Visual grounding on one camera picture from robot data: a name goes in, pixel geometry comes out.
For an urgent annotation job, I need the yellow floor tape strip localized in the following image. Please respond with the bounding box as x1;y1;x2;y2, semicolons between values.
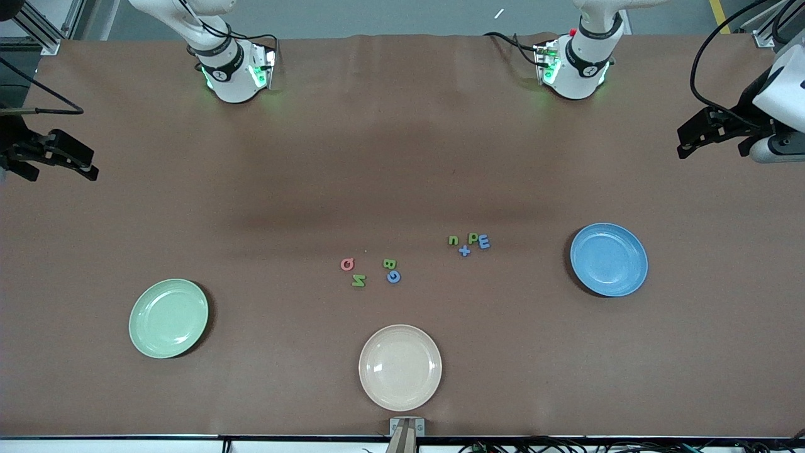
709;0;731;35

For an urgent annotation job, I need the brown table cover sheet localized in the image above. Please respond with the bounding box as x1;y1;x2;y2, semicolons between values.
0;33;805;439

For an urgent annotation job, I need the beige plate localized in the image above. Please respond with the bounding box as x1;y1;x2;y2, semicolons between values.
358;324;443;412

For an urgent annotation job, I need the green plate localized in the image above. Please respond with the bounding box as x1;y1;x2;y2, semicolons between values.
128;279;209;360

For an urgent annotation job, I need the aluminium frame profile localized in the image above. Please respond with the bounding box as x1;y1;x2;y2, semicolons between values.
9;0;86;56
752;0;805;48

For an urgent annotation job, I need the metal connector box green light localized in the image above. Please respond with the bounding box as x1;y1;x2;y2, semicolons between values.
250;44;278;91
533;40;562;86

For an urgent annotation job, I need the black arm base cable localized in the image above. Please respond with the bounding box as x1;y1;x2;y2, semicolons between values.
483;30;543;67
217;22;279;67

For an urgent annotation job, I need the blue plate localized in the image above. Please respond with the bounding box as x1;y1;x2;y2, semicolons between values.
570;223;649;298

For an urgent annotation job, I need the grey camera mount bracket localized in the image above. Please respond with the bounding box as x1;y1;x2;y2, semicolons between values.
385;417;426;453

